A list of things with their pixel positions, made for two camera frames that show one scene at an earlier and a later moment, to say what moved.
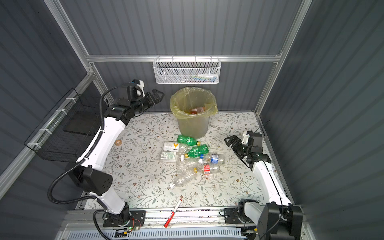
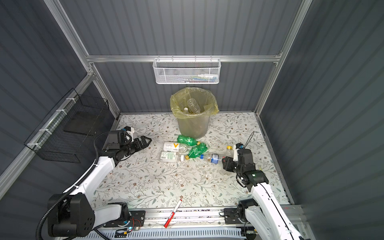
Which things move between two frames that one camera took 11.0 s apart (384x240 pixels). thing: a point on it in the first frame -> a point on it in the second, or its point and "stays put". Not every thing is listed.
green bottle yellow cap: [196, 152] stays put
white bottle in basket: [207, 75] stays put
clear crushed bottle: [191, 164] -> [194, 107]
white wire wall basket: [187, 70] stays put
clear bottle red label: [207, 169] -> [229, 152]
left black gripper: [156, 99] -> [139, 147]
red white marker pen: [172, 214] stays put
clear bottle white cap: [183, 178] -> [186, 110]
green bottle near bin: [188, 140] stays put
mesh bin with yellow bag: [193, 107] stays put
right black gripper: [234, 138] -> [227, 163]
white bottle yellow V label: [176, 146] stays put
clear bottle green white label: [169, 156] stays put
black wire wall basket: [69, 131] stays put
